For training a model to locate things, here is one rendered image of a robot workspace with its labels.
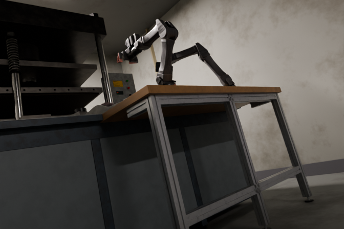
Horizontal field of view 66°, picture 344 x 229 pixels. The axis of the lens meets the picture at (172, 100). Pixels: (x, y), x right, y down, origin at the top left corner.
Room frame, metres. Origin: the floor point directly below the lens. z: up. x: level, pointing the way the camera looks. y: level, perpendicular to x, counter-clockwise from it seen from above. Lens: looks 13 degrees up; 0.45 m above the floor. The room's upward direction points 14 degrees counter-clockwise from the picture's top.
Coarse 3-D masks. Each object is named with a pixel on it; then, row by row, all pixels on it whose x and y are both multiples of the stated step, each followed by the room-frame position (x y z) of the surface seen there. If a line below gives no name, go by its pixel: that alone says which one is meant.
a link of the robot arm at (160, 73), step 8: (168, 32) 1.32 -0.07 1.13; (176, 32) 1.35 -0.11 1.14; (168, 40) 1.34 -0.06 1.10; (168, 48) 1.36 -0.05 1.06; (168, 56) 1.38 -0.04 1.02; (160, 64) 1.42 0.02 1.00; (168, 64) 1.40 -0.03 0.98; (160, 72) 1.42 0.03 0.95; (168, 72) 1.42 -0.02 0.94; (168, 80) 1.44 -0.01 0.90
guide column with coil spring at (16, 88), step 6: (12, 42) 1.88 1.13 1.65; (12, 60) 1.87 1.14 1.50; (12, 78) 1.87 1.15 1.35; (18, 78) 1.90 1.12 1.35; (12, 84) 1.88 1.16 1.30; (18, 84) 1.89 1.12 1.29; (18, 90) 1.89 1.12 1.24; (18, 96) 1.88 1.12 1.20; (18, 102) 1.88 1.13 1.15; (18, 108) 1.88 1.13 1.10; (18, 114) 1.87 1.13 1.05
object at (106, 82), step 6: (96, 36) 2.35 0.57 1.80; (96, 42) 2.36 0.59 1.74; (102, 48) 2.37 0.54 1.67; (102, 54) 2.36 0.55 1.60; (102, 60) 2.35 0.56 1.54; (102, 66) 2.35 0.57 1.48; (102, 72) 2.35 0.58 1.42; (102, 78) 2.36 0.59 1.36; (108, 78) 2.37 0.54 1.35; (108, 84) 2.36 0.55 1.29; (108, 90) 2.35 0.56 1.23; (108, 96) 2.35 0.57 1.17
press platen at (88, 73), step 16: (0, 64) 1.88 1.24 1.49; (32, 64) 2.03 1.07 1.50; (48, 64) 2.12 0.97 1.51; (64, 64) 2.21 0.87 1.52; (80, 64) 2.31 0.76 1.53; (96, 64) 2.41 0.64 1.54; (0, 80) 2.15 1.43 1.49; (48, 80) 2.40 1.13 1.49; (64, 80) 2.50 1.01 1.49; (80, 80) 2.60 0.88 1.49
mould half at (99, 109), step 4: (116, 104) 1.49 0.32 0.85; (92, 108) 1.59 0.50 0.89; (96, 108) 1.57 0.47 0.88; (100, 108) 1.56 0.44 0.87; (104, 108) 1.54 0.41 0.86; (108, 108) 1.52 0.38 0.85; (76, 112) 1.67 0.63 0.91; (80, 112) 1.67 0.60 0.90; (84, 112) 1.69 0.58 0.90; (88, 112) 1.62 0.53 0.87; (92, 112) 1.60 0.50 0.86; (96, 112) 1.58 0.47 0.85; (100, 112) 1.56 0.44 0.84
